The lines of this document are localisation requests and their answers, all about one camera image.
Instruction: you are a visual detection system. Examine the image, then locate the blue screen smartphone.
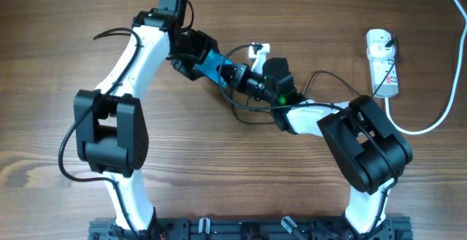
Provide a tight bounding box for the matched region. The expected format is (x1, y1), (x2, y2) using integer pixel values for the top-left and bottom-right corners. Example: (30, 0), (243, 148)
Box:
(195, 50), (224, 84)

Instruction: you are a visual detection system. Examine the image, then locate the black usb charging cable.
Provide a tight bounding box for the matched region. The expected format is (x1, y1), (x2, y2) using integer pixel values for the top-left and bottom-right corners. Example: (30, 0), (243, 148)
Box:
(230, 35), (399, 126)

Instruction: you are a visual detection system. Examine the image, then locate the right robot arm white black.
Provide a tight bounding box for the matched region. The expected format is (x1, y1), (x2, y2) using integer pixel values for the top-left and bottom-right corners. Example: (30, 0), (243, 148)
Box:
(216, 58), (413, 239)

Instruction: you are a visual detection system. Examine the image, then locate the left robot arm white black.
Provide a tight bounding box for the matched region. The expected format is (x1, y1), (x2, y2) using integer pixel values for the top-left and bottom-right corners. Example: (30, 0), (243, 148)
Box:
(74, 0), (224, 236)

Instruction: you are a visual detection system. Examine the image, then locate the white charger adapter plug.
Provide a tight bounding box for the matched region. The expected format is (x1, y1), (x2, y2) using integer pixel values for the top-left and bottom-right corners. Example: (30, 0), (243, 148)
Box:
(366, 42), (395, 61)

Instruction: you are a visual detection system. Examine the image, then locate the white power strip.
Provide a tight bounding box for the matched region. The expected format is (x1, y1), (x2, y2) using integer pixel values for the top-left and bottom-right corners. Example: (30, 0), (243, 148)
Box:
(366, 28), (398, 98)

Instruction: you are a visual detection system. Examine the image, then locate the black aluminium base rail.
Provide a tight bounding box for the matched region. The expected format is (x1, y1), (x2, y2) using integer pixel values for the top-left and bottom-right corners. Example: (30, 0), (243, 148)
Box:
(88, 216), (414, 240)

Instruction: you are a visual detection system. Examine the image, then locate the white power strip cord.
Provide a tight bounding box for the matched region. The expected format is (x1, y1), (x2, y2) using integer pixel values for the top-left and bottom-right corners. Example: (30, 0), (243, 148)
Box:
(384, 0), (467, 136)

